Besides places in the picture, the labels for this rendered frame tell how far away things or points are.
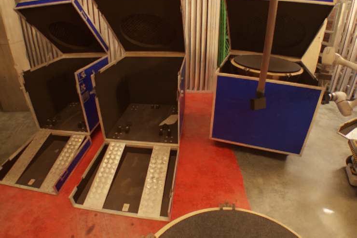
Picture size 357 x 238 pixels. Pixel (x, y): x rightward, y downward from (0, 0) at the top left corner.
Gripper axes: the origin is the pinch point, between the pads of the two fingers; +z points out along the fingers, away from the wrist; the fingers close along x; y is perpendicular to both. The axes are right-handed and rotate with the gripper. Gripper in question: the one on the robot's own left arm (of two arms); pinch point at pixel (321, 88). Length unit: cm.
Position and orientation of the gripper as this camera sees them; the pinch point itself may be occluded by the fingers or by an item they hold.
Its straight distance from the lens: 213.4
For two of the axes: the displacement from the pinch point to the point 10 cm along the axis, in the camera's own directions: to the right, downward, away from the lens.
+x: 9.3, 1.6, -3.2
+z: -0.6, 9.6, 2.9
